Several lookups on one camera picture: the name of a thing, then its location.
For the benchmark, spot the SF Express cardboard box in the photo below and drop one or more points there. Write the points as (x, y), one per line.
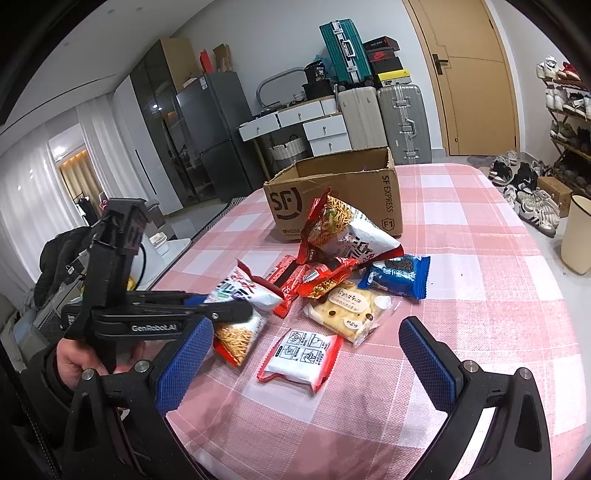
(365, 179)

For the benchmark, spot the cream waste bin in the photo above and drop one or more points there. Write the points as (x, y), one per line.
(575, 248)

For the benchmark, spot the white chips bag fries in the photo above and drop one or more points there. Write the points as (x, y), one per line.
(239, 305)

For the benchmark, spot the stacked shoe boxes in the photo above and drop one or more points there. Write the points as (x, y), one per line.
(384, 62)

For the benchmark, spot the shoe rack with shoes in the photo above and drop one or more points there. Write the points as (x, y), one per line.
(567, 100)

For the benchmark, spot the black refrigerator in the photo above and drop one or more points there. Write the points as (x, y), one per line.
(214, 107)

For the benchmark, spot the silver grey suitcase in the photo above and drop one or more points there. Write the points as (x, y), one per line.
(405, 123)

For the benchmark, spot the white wardrobe panel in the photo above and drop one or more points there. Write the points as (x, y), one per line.
(141, 150)

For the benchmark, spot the wooden door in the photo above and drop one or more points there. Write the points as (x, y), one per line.
(471, 77)

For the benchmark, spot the black bag on desk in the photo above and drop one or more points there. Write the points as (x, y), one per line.
(318, 84)

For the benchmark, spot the oval mirror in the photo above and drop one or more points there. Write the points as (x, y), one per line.
(282, 88)

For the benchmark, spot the red wafer bar packet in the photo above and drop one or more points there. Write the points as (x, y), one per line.
(288, 276)

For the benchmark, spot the dark glass cabinet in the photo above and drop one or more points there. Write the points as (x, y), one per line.
(156, 80)

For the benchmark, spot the teal suitcase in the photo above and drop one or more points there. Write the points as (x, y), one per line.
(348, 56)

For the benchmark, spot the white drawer desk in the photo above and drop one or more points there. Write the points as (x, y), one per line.
(323, 123)

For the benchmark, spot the small brown cardboard box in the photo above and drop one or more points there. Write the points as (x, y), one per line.
(559, 192)

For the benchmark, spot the white curtain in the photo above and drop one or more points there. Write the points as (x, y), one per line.
(35, 205)

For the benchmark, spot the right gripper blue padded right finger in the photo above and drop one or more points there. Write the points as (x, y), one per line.
(516, 444)

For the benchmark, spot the beige suitcase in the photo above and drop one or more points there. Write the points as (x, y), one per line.
(363, 118)

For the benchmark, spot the cream biscuit clear packet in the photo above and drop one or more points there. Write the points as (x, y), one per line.
(350, 312)

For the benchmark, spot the white red square snack packet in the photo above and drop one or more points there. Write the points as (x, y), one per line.
(301, 357)

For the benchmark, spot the blue Oreo cookie packet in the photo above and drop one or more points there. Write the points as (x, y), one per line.
(403, 276)

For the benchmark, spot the person's left hand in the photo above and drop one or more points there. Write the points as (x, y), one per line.
(73, 357)

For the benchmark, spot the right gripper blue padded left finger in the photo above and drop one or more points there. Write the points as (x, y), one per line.
(117, 426)

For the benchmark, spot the red orange snack packet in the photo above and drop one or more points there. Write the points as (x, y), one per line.
(325, 276)

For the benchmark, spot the woven laundry basket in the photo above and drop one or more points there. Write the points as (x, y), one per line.
(286, 154)

